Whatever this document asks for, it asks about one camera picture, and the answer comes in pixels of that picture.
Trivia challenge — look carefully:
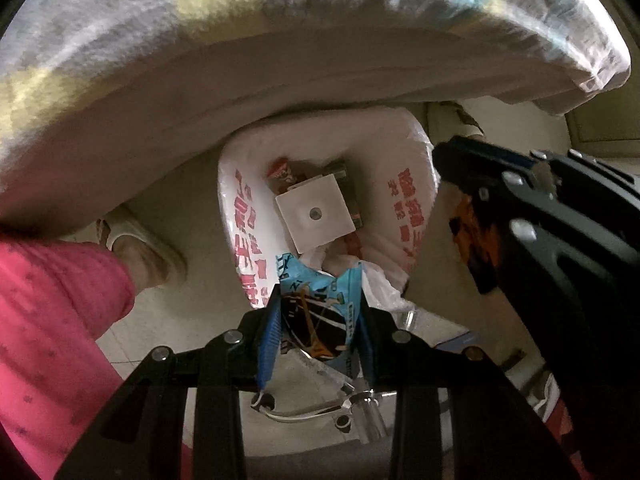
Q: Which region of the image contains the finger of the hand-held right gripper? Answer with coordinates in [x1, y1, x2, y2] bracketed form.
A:
[449, 134, 640, 202]
[432, 142, 640, 312]

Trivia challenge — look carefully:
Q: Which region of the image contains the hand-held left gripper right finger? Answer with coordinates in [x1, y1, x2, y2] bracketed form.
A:
[357, 299, 582, 480]

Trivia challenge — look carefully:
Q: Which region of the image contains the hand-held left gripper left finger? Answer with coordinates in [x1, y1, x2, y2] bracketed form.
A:
[52, 285, 286, 480]

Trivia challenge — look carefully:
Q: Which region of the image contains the silver blue snack packet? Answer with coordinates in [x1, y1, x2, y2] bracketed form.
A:
[275, 252, 366, 396]

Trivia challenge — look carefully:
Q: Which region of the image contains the white red-printed sack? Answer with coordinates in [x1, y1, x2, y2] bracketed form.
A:
[216, 107, 441, 312]

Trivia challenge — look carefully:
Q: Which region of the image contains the white square box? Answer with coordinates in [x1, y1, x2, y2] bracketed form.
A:
[275, 174, 357, 256]

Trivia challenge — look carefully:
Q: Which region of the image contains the red white candy wrapper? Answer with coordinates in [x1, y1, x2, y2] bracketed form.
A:
[265, 156, 301, 193]

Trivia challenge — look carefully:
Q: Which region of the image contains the beige slipper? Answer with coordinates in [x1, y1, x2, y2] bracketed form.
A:
[440, 100, 488, 141]
[95, 205, 189, 292]

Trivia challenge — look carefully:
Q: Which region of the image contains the white plastic bag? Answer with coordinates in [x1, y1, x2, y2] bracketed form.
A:
[300, 245, 417, 317]

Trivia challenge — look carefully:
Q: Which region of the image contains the person's foot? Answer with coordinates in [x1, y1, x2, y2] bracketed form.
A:
[111, 234, 168, 288]

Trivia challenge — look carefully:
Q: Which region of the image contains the person's pink clothing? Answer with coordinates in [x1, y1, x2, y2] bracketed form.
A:
[0, 232, 195, 480]

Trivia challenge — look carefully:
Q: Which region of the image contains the beige mattress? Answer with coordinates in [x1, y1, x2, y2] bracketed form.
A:
[0, 27, 593, 227]

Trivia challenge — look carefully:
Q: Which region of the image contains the grey ring-printed bed sheet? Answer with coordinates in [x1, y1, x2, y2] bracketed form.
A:
[0, 0, 632, 196]

